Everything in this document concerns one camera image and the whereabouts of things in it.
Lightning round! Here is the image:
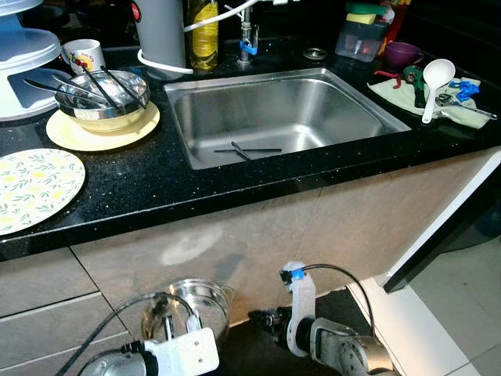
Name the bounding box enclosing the steel strainer pot with handles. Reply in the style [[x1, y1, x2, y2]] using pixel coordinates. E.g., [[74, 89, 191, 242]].
[[141, 278, 234, 345]]

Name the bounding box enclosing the grey electric kettle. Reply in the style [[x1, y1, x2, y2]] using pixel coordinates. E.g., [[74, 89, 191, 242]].
[[132, 0, 187, 71]]

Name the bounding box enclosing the white power cable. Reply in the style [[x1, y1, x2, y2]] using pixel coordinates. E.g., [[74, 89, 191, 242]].
[[137, 0, 290, 79]]

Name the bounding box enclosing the white printed mug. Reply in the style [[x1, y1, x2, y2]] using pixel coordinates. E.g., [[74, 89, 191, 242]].
[[61, 39, 106, 75]]

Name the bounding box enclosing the grey brown base cabinet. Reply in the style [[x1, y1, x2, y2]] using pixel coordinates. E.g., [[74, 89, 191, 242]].
[[0, 145, 501, 376]]

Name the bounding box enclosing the steel faucet with blue clip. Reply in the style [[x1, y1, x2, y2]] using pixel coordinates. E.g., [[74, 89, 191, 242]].
[[235, 0, 261, 67]]

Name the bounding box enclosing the white tiered plastic rack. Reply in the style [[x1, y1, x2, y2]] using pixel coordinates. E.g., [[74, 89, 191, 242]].
[[0, 0, 63, 122]]

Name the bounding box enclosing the pale yellow bowl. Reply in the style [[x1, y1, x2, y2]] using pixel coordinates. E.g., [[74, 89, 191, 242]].
[[70, 106, 150, 136]]

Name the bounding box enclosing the white floral plate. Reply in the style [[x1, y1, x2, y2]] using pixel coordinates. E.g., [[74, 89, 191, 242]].
[[0, 149, 87, 236]]

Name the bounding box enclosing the green black kitchen tool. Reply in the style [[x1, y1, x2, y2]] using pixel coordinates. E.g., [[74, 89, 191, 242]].
[[402, 65, 427, 109]]

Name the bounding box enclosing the red yellow package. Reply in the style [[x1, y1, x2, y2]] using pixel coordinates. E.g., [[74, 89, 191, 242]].
[[384, 0, 412, 40]]

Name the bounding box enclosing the black white-edged side panel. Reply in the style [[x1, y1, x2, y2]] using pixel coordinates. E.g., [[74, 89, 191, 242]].
[[384, 153, 501, 292]]

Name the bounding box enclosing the pale green cloth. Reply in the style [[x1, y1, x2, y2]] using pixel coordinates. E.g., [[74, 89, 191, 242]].
[[368, 72, 494, 130]]

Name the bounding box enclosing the round metal counter cap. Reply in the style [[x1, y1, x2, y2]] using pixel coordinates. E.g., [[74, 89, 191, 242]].
[[303, 47, 330, 62]]

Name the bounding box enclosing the pale yellow plate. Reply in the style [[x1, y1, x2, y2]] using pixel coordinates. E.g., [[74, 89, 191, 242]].
[[45, 102, 161, 152]]

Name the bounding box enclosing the white rice spoon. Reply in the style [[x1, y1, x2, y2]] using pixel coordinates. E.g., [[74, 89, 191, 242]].
[[421, 59, 456, 125]]

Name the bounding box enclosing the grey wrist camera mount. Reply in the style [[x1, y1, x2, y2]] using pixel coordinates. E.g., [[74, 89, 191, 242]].
[[280, 261, 318, 357], [145, 327, 220, 376]]

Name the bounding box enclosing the blue clip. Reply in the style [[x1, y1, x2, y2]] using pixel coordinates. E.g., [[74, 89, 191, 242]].
[[450, 78, 480, 103]]

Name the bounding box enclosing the steel bowl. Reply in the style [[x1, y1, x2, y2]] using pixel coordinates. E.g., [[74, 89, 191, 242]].
[[53, 69, 151, 121]]

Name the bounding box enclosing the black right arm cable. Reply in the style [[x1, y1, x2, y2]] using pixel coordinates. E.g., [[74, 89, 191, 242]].
[[301, 264, 377, 338]]

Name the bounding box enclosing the yellow green sponge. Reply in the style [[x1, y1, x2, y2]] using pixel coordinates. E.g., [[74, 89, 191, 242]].
[[346, 2, 392, 26]]

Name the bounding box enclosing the red handled tool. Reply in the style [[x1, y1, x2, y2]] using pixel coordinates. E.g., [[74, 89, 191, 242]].
[[374, 69, 404, 83]]

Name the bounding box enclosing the stainless steel sink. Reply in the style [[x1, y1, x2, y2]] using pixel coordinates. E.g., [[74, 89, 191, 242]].
[[163, 67, 412, 171]]

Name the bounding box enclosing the steel spoon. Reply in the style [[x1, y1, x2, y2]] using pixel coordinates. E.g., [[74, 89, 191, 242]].
[[51, 74, 110, 99], [23, 78, 110, 104]]

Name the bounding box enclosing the clear plastic container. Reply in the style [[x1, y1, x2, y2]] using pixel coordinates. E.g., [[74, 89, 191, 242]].
[[335, 20, 392, 63]]

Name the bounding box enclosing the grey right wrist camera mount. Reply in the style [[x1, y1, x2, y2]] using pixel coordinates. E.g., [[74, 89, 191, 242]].
[[280, 261, 318, 357]]

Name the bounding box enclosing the metal utensil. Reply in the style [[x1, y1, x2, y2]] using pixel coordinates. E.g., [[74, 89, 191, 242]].
[[436, 94, 498, 121]]

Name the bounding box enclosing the yellow oil bottle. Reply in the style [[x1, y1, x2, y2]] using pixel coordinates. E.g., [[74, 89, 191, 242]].
[[186, 0, 220, 71]]

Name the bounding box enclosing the purple cup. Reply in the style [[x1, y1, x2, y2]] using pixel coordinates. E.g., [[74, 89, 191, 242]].
[[382, 41, 425, 70]]

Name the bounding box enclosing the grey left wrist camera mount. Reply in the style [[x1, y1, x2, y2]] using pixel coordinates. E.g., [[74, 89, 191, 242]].
[[145, 327, 220, 376]]

